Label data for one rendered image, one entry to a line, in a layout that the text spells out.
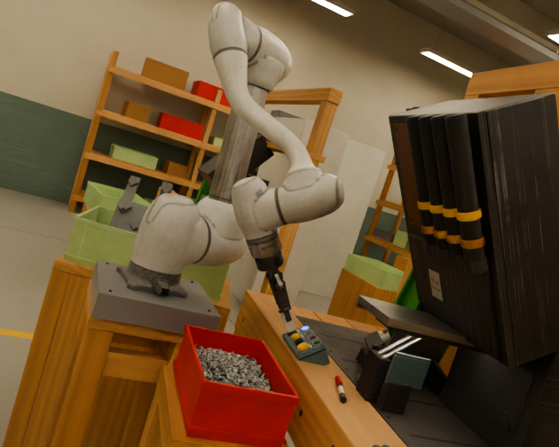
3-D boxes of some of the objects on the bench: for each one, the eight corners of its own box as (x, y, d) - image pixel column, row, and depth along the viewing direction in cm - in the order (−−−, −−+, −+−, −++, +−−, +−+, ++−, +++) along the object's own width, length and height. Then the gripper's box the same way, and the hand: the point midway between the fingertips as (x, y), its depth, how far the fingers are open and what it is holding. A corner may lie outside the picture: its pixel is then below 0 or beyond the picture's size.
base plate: (502, 574, 80) (507, 561, 80) (293, 320, 185) (295, 314, 184) (695, 591, 93) (699, 580, 92) (397, 344, 197) (399, 339, 197)
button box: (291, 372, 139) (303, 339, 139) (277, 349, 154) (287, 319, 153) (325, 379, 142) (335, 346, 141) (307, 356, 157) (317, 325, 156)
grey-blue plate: (377, 410, 123) (397, 353, 121) (373, 405, 125) (393, 349, 123) (413, 417, 126) (432, 361, 124) (408, 412, 128) (428, 357, 126)
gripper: (249, 252, 151) (272, 327, 157) (259, 263, 139) (285, 344, 144) (273, 243, 152) (296, 317, 158) (287, 254, 140) (310, 334, 146)
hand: (287, 319), depth 150 cm, fingers closed
